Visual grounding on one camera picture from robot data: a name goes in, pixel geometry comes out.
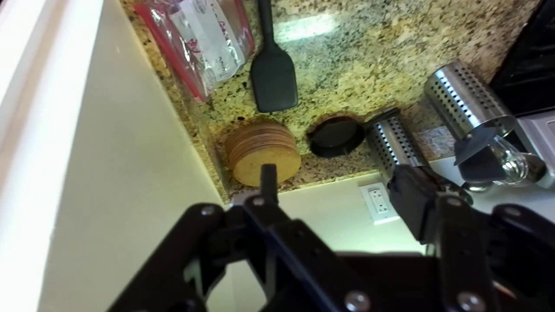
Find red plastic food bag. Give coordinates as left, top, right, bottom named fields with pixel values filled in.
left=135, top=0, right=254, bottom=102

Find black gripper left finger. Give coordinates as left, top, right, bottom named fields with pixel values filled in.
left=259, top=164, right=277, bottom=204

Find white wall outlet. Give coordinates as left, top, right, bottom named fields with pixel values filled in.
left=360, top=181, right=398, bottom=225

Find black spatula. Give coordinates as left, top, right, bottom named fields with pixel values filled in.
left=249, top=0, right=298, bottom=112

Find stack of cork coasters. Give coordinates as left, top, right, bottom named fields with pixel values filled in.
left=223, top=121, right=301, bottom=187

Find perforated steel utensil holder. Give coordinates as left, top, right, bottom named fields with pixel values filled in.
left=421, top=60, right=547, bottom=188

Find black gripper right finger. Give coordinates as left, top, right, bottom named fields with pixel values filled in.
left=386, top=164, right=436, bottom=242

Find stainless steel stove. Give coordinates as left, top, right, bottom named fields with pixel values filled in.
left=490, top=0, right=555, bottom=190

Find small black round dish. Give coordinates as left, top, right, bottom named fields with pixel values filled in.
left=306, top=115, right=364, bottom=157

